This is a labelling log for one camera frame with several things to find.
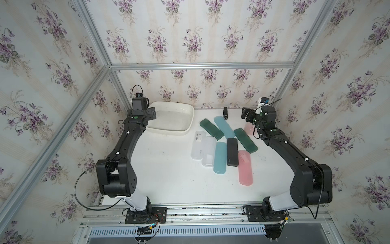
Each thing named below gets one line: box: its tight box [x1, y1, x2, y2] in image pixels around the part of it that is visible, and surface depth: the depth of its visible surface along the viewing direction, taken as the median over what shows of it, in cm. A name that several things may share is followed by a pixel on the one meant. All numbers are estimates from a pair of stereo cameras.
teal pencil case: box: [213, 141, 228, 175], surface depth 95 cm
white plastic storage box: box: [146, 101, 195, 136], surface depth 117 cm
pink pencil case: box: [238, 149, 253, 186], surface depth 91 cm
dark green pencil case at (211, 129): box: [199, 118, 225, 141], surface depth 109 cm
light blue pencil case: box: [213, 115, 236, 139], surface depth 111 cm
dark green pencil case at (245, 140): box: [233, 127, 259, 155], surface depth 102 cm
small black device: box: [222, 106, 229, 120], surface depth 116 cm
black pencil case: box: [226, 137, 239, 168], surface depth 97 cm
